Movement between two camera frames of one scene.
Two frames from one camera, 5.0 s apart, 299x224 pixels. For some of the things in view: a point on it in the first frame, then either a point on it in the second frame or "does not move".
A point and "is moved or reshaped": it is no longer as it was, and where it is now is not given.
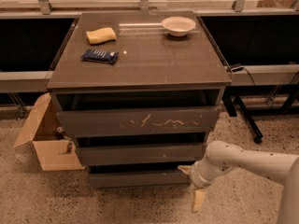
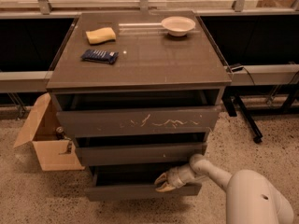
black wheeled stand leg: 232,103 does not move
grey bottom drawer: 138,176 is moved or reshaped
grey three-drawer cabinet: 140,93 does not move
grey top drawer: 139,121 does not move
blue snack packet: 100,56 does not move
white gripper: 195,175 -> 177,177
